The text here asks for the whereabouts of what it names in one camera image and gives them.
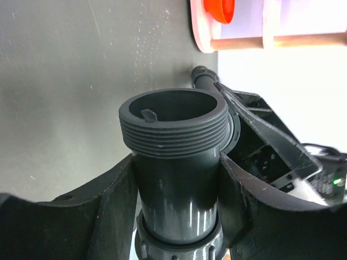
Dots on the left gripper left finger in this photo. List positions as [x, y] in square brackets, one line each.
[93, 221]

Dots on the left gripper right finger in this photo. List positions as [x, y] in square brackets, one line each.
[262, 222]

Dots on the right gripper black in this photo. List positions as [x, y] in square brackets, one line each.
[262, 145]

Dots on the grey plastic pipe fitting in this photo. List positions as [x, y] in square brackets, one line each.
[176, 137]

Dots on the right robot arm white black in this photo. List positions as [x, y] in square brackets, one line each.
[328, 186]

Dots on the pink three-tier shelf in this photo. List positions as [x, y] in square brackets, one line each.
[271, 24]

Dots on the orange bowl bottom tier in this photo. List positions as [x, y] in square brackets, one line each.
[221, 10]

